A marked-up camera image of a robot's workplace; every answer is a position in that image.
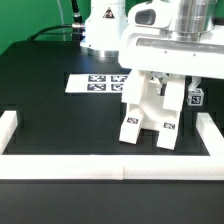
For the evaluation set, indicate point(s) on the white chair seat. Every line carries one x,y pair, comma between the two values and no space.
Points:
155,112

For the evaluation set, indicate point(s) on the white U-shaped fence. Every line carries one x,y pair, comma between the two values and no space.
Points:
118,167

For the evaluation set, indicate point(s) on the white marker base plate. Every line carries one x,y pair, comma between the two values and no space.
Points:
95,83

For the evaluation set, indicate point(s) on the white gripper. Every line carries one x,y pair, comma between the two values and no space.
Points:
174,36

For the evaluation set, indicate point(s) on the white chair back frame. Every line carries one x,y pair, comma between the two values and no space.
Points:
140,88

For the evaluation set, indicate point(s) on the white tagged cube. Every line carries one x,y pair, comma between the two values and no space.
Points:
196,97

